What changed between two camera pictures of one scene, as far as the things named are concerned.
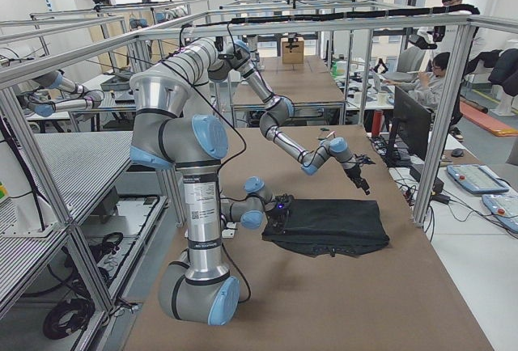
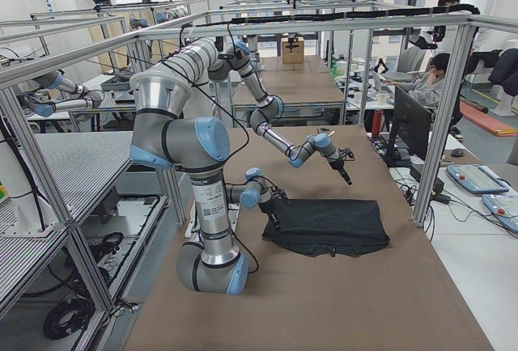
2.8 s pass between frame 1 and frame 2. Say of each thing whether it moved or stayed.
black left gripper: moved
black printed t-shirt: stayed
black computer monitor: stayed
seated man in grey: stayed
